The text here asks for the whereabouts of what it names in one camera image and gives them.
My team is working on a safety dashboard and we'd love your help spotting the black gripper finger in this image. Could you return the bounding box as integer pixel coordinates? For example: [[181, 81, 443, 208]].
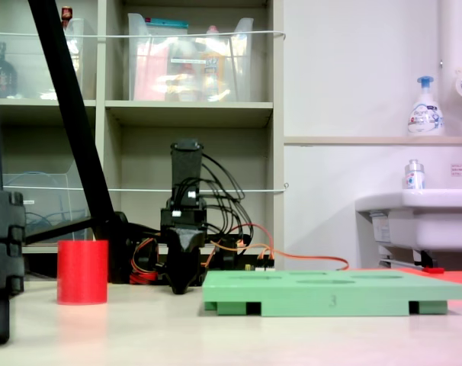
[[167, 228, 201, 295], [170, 227, 206, 253]]

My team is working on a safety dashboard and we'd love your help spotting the red cylinder block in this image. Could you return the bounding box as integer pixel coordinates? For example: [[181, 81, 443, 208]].
[[56, 239, 109, 306]]

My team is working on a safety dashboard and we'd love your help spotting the beige shelf unit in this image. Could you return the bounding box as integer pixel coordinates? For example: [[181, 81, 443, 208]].
[[0, 0, 285, 270]]

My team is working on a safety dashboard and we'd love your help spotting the clear plastic storage bin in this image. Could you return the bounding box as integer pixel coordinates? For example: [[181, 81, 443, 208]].
[[0, 17, 86, 101], [127, 13, 255, 102], [2, 173, 94, 245]]

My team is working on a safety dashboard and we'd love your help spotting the black tripod brace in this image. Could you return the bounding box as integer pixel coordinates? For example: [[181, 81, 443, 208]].
[[24, 216, 94, 246]]

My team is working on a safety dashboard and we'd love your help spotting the pink package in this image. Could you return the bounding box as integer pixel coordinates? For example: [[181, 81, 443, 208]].
[[133, 43, 170, 102]]

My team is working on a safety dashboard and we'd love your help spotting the green shape sorter board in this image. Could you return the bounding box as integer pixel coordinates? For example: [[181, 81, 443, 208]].
[[202, 269, 462, 317]]

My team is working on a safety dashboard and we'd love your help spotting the yellow plastic bottle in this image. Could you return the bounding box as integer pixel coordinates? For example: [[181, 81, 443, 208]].
[[200, 25, 227, 102]]

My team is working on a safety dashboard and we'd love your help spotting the blue edged pouch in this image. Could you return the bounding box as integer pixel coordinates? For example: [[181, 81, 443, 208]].
[[146, 17, 189, 43]]

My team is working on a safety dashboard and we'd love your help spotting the small clear bottle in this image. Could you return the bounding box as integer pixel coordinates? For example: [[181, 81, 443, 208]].
[[403, 159, 426, 191]]

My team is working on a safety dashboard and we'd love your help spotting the dark glass bottle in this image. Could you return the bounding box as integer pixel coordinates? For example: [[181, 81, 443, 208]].
[[0, 41, 18, 99]]

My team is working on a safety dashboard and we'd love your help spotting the white sink basin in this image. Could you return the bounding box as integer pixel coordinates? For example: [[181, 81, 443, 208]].
[[355, 188, 462, 252]]

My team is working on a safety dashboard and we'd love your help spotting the red capped bottle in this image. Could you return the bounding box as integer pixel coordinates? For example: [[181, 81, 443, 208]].
[[60, 5, 75, 30]]

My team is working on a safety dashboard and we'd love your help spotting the white soap pump bottle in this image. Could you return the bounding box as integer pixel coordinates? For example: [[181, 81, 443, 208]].
[[407, 75, 445, 136]]

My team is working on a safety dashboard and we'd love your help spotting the white shelf safety cord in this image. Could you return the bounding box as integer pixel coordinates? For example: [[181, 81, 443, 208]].
[[0, 30, 287, 41], [2, 184, 290, 194]]

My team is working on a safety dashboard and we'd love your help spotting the thin black servo wire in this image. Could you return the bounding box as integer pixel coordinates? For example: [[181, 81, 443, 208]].
[[198, 152, 255, 239]]

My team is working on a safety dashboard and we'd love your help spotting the long orange looped wire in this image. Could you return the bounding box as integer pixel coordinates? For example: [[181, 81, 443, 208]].
[[210, 223, 350, 272]]

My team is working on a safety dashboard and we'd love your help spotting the metal sink bracket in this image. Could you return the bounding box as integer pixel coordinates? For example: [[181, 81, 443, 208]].
[[378, 243, 440, 268]]

